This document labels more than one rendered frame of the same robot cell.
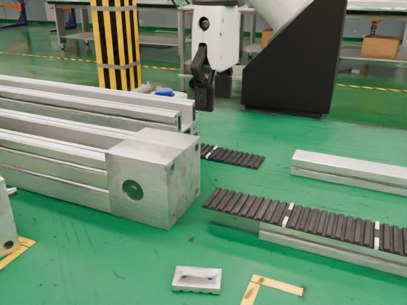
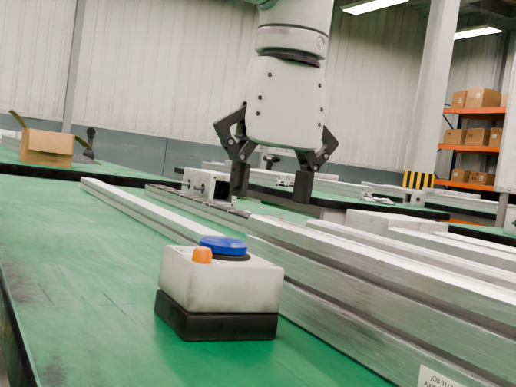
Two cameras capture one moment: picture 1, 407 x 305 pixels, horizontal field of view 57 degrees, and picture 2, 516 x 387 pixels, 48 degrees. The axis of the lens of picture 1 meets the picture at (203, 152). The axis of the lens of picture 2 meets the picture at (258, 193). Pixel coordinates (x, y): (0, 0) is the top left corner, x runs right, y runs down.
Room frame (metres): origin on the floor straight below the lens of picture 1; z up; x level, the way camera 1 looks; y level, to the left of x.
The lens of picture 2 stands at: (1.18, 0.41, 0.92)
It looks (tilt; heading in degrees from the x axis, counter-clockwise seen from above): 3 degrees down; 219
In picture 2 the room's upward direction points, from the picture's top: 8 degrees clockwise
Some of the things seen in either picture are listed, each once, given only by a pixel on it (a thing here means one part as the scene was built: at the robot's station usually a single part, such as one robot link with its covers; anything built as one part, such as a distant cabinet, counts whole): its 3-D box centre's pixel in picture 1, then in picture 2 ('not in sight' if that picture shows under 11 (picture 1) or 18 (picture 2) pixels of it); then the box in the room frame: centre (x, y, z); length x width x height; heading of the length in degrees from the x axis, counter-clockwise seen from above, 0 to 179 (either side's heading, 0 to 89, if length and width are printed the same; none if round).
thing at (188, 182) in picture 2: not in sight; (198, 185); (-0.08, -0.85, 0.83); 0.11 x 0.10 x 0.10; 157
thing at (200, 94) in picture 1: (201, 92); (312, 176); (0.58, 0.00, 0.91); 0.03 x 0.03 x 0.07; 66
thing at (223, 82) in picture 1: (225, 78); (232, 167); (0.68, -0.04, 0.91); 0.03 x 0.03 x 0.07; 66
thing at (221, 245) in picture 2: (163, 93); (223, 250); (0.82, 0.09, 0.84); 0.04 x 0.04 x 0.02
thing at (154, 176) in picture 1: (160, 171); (384, 251); (0.47, 0.06, 0.83); 0.12 x 0.09 x 0.10; 156
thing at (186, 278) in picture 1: (197, 279); not in sight; (0.31, 0.01, 0.78); 0.05 x 0.03 x 0.01; 84
